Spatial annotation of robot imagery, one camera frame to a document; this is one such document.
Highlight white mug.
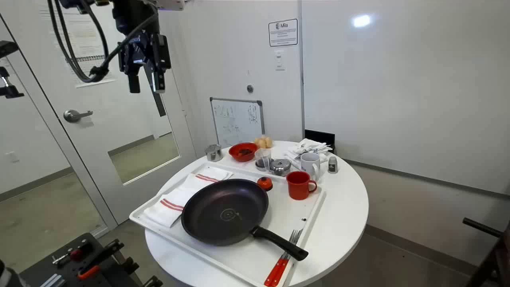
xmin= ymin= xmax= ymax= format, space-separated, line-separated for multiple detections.
xmin=299 ymin=152 xmax=327 ymax=183

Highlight white light switch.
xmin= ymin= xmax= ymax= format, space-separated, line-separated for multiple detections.
xmin=275 ymin=50 xmax=289 ymax=74

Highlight white plastic tray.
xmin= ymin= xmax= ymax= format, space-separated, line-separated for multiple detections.
xmin=128 ymin=159 xmax=327 ymax=287

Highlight black wall box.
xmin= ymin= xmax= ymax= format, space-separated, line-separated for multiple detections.
xmin=303 ymin=128 xmax=337 ymax=154

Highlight black mount bracket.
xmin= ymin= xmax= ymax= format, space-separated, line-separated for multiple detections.
xmin=0 ymin=39 xmax=26 ymax=101

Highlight small orange round object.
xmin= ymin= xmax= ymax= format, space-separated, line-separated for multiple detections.
xmin=257 ymin=176 xmax=275 ymax=194

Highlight large wall whiteboard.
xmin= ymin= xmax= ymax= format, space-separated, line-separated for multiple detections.
xmin=300 ymin=0 xmax=510 ymax=197

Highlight red bowl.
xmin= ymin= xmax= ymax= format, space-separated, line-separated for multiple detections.
xmin=228 ymin=143 xmax=260 ymax=165

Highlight black perforated mat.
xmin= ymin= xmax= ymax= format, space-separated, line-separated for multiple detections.
xmin=18 ymin=232 xmax=165 ymax=287

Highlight silver door handle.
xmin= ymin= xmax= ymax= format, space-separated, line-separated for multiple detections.
xmin=63 ymin=108 xmax=95 ymax=125

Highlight silver aluminium bar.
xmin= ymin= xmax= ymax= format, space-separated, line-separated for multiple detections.
xmin=39 ymin=273 xmax=66 ymax=287

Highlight white door with window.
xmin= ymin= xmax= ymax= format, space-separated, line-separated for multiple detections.
xmin=0 ymin=0 xmax=198 ymax=230

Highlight black frying pan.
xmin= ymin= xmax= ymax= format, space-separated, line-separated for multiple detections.
xmin=181 ymin=178 xmax=311 ymax=264

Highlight red mug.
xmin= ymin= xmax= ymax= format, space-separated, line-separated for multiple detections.
xmin=286 ymin=171 xmax=319 ymax=202

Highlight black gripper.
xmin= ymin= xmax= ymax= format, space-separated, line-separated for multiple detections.
xmin=117 ymin=31 xmax=173 ymax=119

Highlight black clamp orange handle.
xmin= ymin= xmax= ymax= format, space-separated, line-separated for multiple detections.
xmin=51 ymin=240 xmax=90 ymax=269
xmin=77 ymin=238 xmax=128 ymax=283

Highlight round metal strainer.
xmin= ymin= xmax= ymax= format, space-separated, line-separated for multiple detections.
xmin=270 ymin=159 xmax=294 ymax=178

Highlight white wall sign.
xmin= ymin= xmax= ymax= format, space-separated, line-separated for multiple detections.
xmin=267 ymin=18 xmax=300 ymax=50

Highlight white napkin red stripes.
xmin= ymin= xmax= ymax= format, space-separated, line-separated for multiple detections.
xmin=142 ymin=186 xmax=201 ymax=230
xmin=181 ymin=165 xmax=236 ymax=202

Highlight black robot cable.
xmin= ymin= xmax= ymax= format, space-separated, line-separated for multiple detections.
xmin=47 ymin=0 xmax=161 ymax=85

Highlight small framed whiteboard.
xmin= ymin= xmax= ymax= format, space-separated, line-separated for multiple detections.
xmin=209 ymin=96 xmax=267 ymax=149

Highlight dark wooden chair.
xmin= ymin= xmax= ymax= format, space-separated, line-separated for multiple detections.
xmin=461 ymin=216 xmax=510 ymax=287

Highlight pale yellow food item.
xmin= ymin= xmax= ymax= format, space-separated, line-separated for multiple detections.
xmin=255 ymin=135 xmax=275 ymax=152

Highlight red handled cutlery piece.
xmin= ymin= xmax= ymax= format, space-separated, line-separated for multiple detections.
xmin=263 ymin=229 xmax=300 ymax=287
xmin=276 ymin=229 xmax=306 ymax=287

